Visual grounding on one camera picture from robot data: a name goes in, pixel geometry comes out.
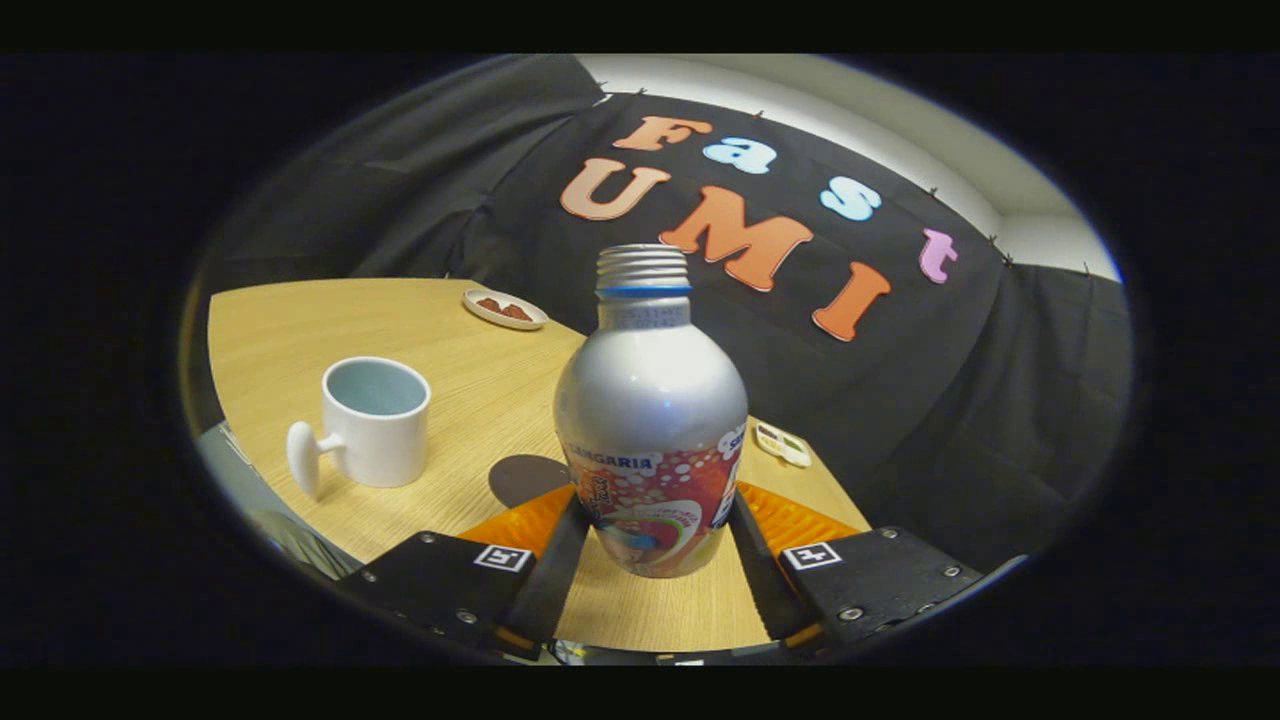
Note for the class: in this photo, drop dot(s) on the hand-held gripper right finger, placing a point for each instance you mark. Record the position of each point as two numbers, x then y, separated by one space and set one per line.
760 580

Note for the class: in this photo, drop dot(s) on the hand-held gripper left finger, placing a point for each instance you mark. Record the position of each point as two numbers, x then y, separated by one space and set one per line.
555 580

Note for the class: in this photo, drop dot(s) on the dark round coaster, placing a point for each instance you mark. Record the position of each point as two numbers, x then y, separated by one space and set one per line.
525 478

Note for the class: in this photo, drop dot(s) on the silver juice bottle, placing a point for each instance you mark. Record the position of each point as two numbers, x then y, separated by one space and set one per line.
650 410

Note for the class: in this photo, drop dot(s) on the white cup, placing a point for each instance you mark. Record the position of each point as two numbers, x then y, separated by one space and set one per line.
385 450

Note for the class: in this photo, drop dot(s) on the white compartment tray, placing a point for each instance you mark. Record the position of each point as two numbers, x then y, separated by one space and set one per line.
783 447

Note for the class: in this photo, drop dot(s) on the wooden table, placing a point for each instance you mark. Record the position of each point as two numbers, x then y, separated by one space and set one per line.
480 380

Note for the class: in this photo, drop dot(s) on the black backdrop cloth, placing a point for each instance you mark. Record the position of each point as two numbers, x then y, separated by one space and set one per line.
900 400

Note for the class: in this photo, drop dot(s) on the white round plate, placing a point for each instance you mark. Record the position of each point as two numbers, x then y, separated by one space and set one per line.
500 320

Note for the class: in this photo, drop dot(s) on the brown food pieces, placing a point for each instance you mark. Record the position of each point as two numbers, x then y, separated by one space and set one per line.
505 309

